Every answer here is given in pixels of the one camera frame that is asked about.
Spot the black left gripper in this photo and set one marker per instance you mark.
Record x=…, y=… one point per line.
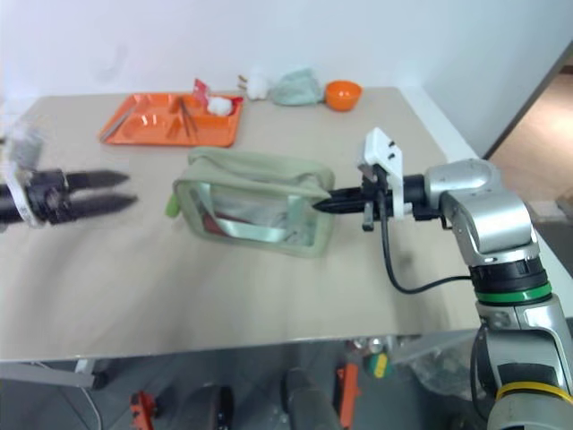
x=47, y=197

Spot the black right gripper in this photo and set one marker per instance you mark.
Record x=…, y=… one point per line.
x=373, y=197

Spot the green clear-sided zip pouch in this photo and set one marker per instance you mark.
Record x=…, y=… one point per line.
x=250, y=201

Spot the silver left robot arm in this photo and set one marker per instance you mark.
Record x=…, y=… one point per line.
x=6, y=203

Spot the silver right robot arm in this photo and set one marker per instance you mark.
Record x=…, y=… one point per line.
x=492, y=215

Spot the red item inside pouch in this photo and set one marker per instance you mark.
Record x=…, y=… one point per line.
x=212, y=224

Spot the silver metal tweezers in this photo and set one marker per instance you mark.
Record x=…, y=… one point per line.
x=115, y=125

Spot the orange compartment tray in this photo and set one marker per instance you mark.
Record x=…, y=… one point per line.
x=170, y=125

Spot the orange plastic bowl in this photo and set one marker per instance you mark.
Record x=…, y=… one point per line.
x=343, y=95

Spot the dark metal tweezers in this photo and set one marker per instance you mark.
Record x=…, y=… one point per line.
x=188, y=117

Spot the pale green cloth bag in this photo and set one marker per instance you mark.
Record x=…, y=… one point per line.
x=296, y=88

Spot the red and white packet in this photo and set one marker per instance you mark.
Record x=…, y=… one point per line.
x=201, y=90

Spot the white cotton ball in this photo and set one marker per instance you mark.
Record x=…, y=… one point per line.
x=220, y=105
x=257, y=84

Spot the green and yellow round object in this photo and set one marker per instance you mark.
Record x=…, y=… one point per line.
x=377, y=365

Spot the clear plastic bag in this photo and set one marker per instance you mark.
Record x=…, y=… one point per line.
x=434, y=363

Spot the orange clamp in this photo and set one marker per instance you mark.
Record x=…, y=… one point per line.
x=142, y=410
x=348, y=394

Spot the dark rounded shape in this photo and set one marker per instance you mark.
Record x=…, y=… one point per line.
x=309, y=398

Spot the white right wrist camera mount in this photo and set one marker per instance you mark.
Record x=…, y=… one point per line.
x=384, y=154

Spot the grey metal table frame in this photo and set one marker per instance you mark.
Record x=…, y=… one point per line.
x=45, y=374

